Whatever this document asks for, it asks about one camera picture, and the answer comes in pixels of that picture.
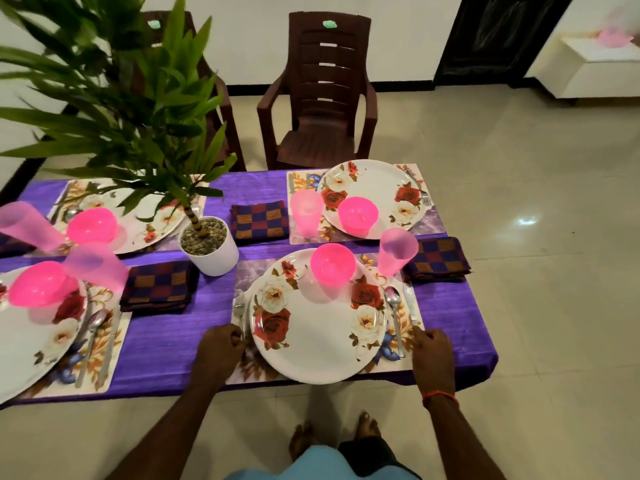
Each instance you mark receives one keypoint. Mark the person's left hand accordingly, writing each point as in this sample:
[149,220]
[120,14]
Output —
[218,355]

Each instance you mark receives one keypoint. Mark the person's right hand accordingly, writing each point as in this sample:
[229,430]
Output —
[433,360]

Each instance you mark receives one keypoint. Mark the steel fork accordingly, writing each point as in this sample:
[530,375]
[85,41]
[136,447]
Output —
[241,315]

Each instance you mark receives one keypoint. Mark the steel table knife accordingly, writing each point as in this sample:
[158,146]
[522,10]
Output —
[410,305]

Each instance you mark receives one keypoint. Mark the steel spoon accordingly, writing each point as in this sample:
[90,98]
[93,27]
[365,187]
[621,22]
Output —
[392,295]

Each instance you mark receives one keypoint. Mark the checkered purple orange cloth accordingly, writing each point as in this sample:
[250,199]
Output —
[160,287]
[260,222]
[437,260]

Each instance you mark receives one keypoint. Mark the white floral plate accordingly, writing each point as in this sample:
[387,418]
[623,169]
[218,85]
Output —
[315,340]
[385,180]
[145,230]
[25,345]

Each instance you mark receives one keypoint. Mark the steel cutlery piece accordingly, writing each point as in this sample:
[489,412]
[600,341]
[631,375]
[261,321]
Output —
[93,325]

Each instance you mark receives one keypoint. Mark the pink plastic bowl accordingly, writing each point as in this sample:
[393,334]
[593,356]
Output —
[358,215]
[92,225]
[38,285]

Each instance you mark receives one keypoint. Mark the person's right forearm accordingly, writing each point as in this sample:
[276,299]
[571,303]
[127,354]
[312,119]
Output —
[465,440]

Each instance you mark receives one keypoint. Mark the person's left forearm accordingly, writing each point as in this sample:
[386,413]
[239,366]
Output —
[165,435]

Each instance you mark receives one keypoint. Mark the purple tablecloth table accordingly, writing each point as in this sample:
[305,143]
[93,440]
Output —
[460,315]

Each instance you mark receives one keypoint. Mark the person's right foot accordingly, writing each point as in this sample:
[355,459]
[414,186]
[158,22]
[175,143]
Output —
[368,425]

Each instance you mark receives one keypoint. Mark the person's foot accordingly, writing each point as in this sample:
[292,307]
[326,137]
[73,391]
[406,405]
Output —
[302,440]
[368,425]

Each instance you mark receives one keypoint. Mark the person's dark trousers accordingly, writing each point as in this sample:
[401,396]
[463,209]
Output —
[375,453]

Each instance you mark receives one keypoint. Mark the person's left foot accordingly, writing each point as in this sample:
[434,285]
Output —
[302,440]

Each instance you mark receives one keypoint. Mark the person's teal t-shirt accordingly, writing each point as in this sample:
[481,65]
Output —
[310,465]

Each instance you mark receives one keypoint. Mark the red wrist thread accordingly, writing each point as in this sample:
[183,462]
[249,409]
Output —
[440,397]

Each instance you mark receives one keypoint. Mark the green plant in white pot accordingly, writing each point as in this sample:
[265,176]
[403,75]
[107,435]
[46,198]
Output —
[210,255]

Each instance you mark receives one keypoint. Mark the brown plastic chair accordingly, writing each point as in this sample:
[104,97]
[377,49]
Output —
[222,105]
[320,145]

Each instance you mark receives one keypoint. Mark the dark wooden door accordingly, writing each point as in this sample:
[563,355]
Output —
[495,40]

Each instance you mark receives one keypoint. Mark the white low cabinet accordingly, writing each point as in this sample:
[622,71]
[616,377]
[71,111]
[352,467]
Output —
[600,75]

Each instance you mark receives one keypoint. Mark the small pink object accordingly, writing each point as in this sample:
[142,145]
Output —
[612,37]

